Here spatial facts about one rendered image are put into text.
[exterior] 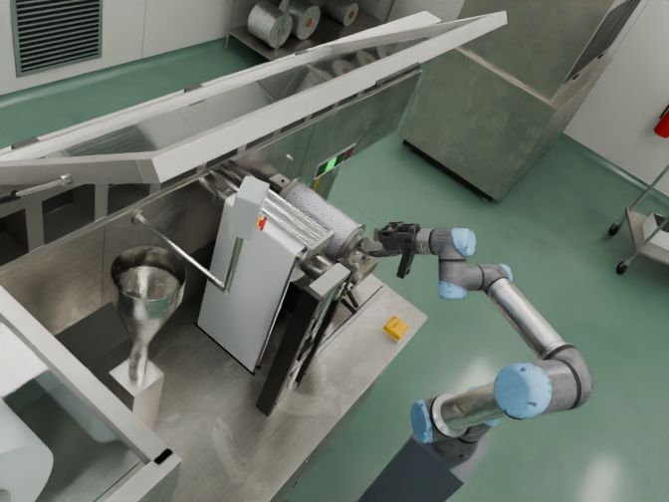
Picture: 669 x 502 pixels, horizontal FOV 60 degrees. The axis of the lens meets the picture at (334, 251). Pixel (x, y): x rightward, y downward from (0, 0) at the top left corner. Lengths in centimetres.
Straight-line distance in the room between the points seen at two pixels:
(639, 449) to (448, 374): 116
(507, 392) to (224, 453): 77
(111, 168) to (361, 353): 137
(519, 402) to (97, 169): 98
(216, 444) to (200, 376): 22
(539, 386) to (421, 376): 192
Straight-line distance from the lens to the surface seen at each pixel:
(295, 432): 175
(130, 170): 72
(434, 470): 192
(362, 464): 283
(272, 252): 146
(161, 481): 88
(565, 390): 138
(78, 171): 82
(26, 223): 124
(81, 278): 146
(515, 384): 135
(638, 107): 604
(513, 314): 157
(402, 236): 166
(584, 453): 353
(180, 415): 171
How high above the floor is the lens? 240
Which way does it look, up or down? 42 degrees down
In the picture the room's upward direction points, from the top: 23 degrees clockwise
